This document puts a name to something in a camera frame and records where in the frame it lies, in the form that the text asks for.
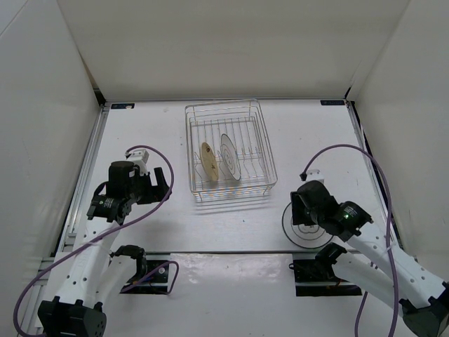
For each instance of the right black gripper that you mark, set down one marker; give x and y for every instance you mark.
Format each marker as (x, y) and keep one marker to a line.
(297, 209)

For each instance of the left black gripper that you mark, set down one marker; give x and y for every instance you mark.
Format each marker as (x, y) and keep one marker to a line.
(155, 193)

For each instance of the white plate teal rim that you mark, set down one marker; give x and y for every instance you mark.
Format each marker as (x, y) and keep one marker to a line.
(303, 236)

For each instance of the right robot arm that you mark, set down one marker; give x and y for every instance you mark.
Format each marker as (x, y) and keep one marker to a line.
(391, 275)

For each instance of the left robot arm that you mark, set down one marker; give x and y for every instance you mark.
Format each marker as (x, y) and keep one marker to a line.
(97, 272)

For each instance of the beige patterned plate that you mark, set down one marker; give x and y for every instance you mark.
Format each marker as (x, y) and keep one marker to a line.
(208, 161)

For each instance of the white plate middle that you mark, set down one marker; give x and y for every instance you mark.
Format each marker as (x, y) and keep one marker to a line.
(230, 156)

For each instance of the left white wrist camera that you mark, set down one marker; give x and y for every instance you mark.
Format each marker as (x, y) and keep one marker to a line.
(140, 158)

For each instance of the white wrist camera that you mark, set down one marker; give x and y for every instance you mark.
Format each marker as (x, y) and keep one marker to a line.
(314, 174)
(140, 158)

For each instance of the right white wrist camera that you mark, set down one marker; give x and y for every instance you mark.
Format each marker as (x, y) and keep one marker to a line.
(314, 174)

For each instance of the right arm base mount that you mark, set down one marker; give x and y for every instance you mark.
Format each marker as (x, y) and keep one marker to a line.
(314, 277)

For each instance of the silver wire dish rack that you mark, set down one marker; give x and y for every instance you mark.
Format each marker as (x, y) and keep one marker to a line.
(243, 122)

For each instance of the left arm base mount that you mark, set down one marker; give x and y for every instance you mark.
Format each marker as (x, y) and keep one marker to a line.
(151, 276)

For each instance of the aluminium table rail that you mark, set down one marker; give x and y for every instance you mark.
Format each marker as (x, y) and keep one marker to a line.
(74, 215)

